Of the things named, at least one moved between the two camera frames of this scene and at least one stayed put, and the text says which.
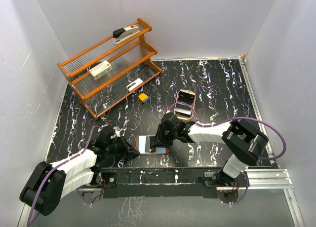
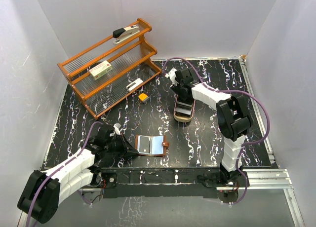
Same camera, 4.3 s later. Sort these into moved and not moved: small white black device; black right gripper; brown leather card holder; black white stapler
Moved: black right gripper
Not moved: black white stapler; brown leather card holder; small white black device
